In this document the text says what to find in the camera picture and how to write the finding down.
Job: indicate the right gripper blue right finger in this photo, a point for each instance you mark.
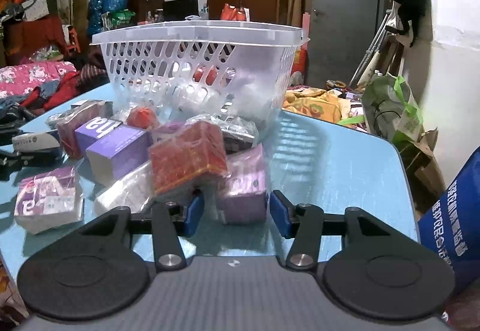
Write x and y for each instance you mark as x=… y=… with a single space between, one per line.
x=303 y=223

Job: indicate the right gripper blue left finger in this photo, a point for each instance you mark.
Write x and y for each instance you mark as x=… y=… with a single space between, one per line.
x=171 y=221

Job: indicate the purple box white letters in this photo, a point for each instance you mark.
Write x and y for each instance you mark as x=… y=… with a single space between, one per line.
x=112 y=148

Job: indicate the white tissue roll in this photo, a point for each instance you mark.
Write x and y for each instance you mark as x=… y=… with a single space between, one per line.
x=189 y=99

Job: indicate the blue white barcode box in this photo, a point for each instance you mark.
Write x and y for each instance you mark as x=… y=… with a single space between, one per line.
x=36 y=141

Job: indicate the clear wrapped white pack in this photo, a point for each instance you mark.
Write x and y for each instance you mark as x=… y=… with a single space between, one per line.
x=134 y=190

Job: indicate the purple white tissue pack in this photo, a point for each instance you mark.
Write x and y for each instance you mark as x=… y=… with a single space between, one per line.
x=49 y=200

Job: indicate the small purple tissue pack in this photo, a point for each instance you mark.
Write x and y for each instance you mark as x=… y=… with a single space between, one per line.
x=242 y=197

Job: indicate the red wrapped tissue pack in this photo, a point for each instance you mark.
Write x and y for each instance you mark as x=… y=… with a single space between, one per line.
x=192 y=155

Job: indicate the purple wrapped tissue pack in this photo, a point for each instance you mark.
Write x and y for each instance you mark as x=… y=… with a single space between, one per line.
x=68 y=122

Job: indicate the pink floral bedding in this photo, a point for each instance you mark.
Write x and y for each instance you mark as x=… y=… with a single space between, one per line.
x=22 y=79

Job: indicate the red round wrapped item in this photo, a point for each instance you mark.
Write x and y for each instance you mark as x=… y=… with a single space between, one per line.
x=143 y=118

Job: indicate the yellow orange blanket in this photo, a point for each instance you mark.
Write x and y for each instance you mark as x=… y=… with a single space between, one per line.
x=313 y=102

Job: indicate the green white plastic bag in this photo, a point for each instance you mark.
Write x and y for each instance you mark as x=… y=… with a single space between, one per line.
x=390 y=110

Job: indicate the blue shopping bag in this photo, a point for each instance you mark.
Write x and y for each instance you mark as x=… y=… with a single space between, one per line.
x=451 y=227

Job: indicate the white perforated plastic basket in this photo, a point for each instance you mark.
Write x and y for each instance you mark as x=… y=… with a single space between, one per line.
x=248 y=63

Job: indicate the aluminium crutches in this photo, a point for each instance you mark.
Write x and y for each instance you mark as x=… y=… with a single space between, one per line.
x=372 y=49

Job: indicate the blue plastic bags pile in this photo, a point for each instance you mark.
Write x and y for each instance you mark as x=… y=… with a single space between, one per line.
x=105 y=15

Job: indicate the grey metal door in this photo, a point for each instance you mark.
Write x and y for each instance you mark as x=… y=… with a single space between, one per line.
x=340 y=34

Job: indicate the red white hanging plastic bag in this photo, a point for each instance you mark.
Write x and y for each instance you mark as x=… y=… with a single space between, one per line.
x=234 y=13

